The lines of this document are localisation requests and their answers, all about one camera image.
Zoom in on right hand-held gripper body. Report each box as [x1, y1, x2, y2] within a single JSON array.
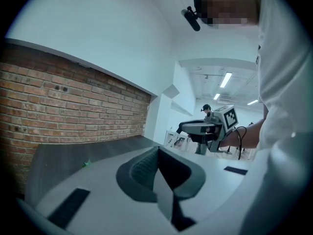
[[206, 105, 240, 153]]

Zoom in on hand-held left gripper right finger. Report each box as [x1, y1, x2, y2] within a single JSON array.
[[158, 146, 253, 224]]

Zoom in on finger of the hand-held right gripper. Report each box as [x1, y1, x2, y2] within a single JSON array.
[[181, 120, 216, 143]]

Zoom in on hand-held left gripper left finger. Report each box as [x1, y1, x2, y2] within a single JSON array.
[[23, 145, 177, 235]]

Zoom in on person's right forearm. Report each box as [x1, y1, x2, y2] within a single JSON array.
[[219, 118, 267, 149]]

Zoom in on person's white t-shirt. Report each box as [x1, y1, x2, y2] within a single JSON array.
[[254, 0, 313, 156]]

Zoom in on person's head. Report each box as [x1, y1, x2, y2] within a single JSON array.
[[193, 0, 261, 28]]

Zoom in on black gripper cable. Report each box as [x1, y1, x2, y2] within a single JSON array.
[[229, 125, 248, 162]]

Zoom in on white frame rack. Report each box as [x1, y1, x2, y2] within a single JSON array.
[[164, 129, 191, 152]]

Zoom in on black head-worn camera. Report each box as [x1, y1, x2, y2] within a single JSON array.
[[180, 6, 202, 32]]

